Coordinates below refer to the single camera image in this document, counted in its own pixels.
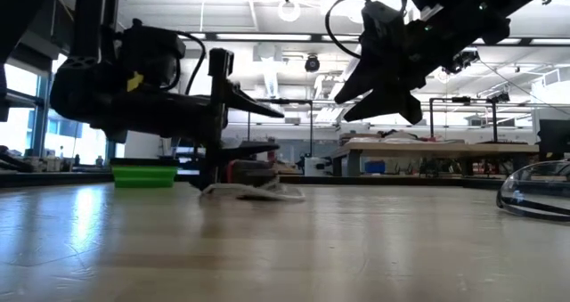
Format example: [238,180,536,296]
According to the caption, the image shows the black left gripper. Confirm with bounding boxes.
[133,47,285,192]

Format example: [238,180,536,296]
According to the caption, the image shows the black left wrist camera cable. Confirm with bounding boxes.
[175,29,208,96]

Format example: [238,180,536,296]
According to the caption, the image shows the black gantry frame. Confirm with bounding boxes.
[428,94,500,143]
[246,97,315,159]

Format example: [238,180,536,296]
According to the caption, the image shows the wooden workbench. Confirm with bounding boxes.
[331,137,541,178]

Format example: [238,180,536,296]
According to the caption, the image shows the green square container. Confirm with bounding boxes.
[110,157,179,189]

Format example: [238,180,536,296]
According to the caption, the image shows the clear safety glasses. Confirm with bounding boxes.
[495,159,570,223]

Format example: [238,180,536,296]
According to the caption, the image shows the black monitor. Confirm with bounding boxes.
[537,118,570,161]

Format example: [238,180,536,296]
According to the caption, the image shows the overhead light bar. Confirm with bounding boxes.
[177,30,570,47]

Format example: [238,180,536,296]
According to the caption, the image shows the black aluminium table frame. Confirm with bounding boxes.
[0,170,570,191]

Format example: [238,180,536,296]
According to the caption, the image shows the white cable coil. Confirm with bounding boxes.
[277,0,302,22]

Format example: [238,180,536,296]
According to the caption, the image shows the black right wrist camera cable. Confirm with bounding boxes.
[324,0,373,61]

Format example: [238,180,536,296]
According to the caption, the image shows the blue box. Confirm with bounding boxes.
[363,159,387,175]

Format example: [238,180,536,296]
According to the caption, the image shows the black grey work glove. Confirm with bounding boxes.
[224,158,280,188]

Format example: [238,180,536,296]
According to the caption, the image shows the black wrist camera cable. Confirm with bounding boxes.
[324,0,373,61]
[175,29,208,96]

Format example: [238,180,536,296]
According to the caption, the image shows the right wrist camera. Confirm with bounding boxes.
[362,1,404,43]

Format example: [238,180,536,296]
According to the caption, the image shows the white box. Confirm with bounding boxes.
[305,156,334,177]

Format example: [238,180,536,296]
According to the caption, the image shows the white cord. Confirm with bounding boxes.
[199,181,306,203]

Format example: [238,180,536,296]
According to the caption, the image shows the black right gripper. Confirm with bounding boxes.
[333,19,446,125]

